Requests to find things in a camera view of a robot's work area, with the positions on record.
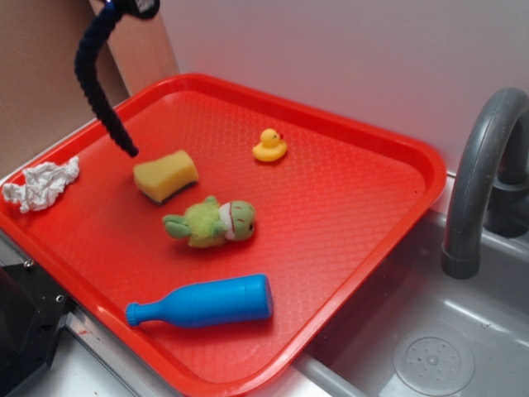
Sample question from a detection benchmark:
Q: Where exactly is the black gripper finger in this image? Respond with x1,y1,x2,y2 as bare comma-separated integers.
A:
111,0,160,19

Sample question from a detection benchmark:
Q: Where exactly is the dark blue rope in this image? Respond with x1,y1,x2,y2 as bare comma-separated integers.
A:
74,0,140,158

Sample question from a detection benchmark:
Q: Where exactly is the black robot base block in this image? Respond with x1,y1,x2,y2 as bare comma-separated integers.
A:
1,260,72,396

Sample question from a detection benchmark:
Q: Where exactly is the brown cardboard panel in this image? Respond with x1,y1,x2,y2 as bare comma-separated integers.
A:
1,1,179,176

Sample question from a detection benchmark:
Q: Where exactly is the yellow sponge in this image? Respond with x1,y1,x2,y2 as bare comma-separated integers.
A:
132,151,199,204

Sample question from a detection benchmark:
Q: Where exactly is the yellow rubber duck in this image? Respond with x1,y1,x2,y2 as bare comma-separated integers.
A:
252,128,288,162

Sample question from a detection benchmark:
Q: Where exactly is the crumpled white paper towel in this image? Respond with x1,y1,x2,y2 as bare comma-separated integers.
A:
2,156,80,213

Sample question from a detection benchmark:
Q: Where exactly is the green plush frog toy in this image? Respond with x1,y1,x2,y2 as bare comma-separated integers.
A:
162,196,256,249

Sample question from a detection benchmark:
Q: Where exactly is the red plastic tray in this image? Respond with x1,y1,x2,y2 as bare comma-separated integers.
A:
1,74,446,396

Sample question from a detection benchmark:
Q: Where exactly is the blue plastic bottle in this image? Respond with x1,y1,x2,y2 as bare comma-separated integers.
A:
125,274,274,328

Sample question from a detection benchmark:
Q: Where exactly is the grey toy faucet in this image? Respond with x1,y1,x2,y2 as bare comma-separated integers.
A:
441,88,528,280

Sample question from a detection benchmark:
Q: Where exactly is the grey toy sink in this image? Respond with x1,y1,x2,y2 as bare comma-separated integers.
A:
294,212,528,396

